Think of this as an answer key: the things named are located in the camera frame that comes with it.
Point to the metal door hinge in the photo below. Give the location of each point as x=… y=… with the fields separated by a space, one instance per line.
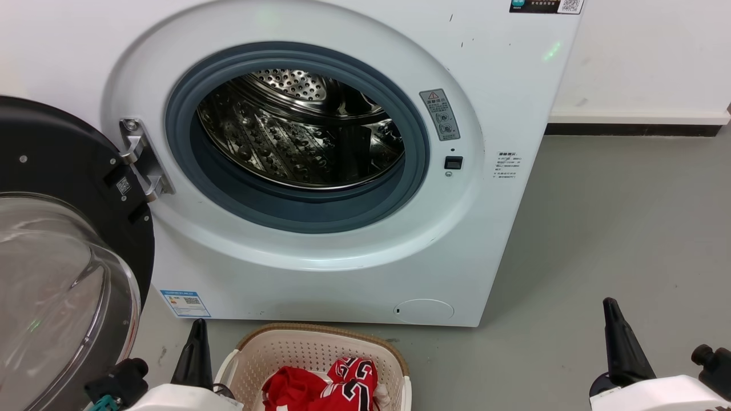
x=143 y=160

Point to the dark baseboard strip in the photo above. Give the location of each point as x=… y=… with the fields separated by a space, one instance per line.
x=628 y=129

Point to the stainless steel washing machine drum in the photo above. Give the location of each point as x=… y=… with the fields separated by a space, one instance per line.
x=297 y=142

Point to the white front-load washing machine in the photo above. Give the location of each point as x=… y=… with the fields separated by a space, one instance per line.
x=485 y=240

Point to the blue energy label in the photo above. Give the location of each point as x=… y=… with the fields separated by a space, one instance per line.
x=185 y=303

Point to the beige perforated laundry basket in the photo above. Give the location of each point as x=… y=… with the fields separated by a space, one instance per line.
x=297 y=348

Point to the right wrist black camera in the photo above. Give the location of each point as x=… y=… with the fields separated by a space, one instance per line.
x=714 y=368

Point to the grey warning label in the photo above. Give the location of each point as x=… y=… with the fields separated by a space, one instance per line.
x=440 y=114

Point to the wrist black camera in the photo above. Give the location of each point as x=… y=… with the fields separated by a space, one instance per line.
x=117 y=379
x=714 y=368

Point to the dark QR code sticker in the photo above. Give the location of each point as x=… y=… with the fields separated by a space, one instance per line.
x=542 y=5

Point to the black door latch socket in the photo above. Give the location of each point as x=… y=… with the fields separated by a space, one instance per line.
x=453 y=162

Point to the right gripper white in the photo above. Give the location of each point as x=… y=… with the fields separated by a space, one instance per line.
x=657 y=397

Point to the red jersey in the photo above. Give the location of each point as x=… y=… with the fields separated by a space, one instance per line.
x=320 y=388

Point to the round filter cover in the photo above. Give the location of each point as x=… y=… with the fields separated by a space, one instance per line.
x=425 y=311

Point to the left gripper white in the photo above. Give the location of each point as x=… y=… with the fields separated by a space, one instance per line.
x=183 y=399

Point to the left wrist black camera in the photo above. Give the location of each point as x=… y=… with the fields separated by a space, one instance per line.
x=117 y=379

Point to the black glass washer door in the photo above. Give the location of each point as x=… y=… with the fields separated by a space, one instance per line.
x=57 y=148

